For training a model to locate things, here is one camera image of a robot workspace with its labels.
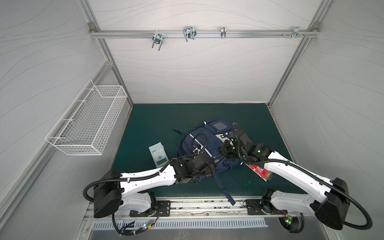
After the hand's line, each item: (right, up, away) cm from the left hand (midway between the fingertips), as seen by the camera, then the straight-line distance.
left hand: (213, 164), depth 76 cm
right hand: (+2, +10, +1) cm, 10 cm away
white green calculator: (-32, +2, +13) cm, 34 cm away
